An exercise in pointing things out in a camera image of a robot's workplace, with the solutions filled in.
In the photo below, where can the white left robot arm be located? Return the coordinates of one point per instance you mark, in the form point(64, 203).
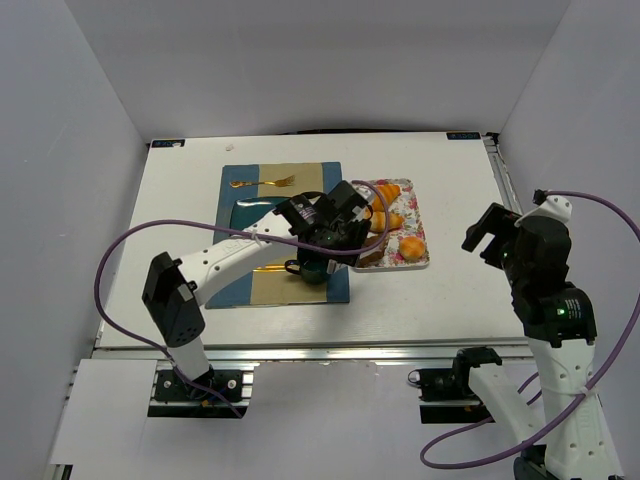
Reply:
point(176, 289)

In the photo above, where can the blue and beige placemat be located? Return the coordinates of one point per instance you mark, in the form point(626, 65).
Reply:
point(280, 288)

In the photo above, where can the brown chocolate croissant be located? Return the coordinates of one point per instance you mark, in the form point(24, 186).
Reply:
point(374, 241)

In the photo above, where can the gold knife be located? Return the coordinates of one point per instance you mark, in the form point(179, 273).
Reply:
point(271, 268)

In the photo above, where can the small orange striped croissant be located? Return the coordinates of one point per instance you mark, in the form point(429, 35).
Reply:
point(379, 221)

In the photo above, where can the round orange bun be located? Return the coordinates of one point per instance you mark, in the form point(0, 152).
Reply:
point(412, 248)

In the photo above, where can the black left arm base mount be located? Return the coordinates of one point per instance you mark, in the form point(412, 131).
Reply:
point(223, 396)

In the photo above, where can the aluminium table edge rail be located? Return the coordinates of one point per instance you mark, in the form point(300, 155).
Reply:
point(391, 352)

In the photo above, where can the large orange striped croissant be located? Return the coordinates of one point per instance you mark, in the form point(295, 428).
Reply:
point(389, 192)

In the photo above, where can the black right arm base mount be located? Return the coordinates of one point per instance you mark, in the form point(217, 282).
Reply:
point(443, 400)

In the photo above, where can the floral rectangular tray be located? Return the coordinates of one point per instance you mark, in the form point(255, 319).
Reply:
point(406, 205)

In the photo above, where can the dark green mug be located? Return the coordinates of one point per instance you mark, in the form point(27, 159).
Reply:
point(311, 272)

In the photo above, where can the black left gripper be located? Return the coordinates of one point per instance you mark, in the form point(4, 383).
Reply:
point(351, 245)

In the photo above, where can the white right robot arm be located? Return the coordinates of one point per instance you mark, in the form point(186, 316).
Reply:
point(559, 324)

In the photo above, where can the teal square plate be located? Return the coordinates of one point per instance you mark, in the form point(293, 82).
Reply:
point(242, 213)

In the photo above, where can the blue table corner label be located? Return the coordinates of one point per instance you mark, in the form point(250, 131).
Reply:
point(463, 136)

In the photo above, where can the gold fork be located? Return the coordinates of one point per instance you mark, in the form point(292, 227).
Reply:
point(279, 183)

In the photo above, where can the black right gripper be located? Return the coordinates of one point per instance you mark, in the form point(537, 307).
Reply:
point(489, 226)

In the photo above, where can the white front cover board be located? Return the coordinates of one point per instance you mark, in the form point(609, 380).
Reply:
point(304, 420)

